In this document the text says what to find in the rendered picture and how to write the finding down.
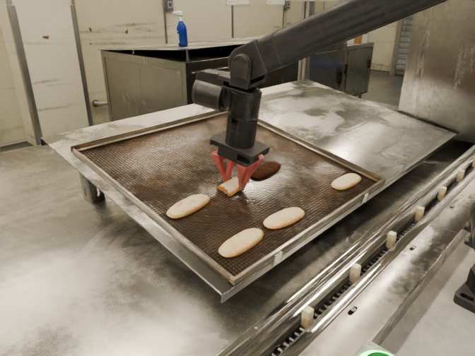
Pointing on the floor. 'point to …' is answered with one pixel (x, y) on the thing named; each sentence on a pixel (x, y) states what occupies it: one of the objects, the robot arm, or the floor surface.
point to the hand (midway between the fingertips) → (234, 182)
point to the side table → (437, 315)
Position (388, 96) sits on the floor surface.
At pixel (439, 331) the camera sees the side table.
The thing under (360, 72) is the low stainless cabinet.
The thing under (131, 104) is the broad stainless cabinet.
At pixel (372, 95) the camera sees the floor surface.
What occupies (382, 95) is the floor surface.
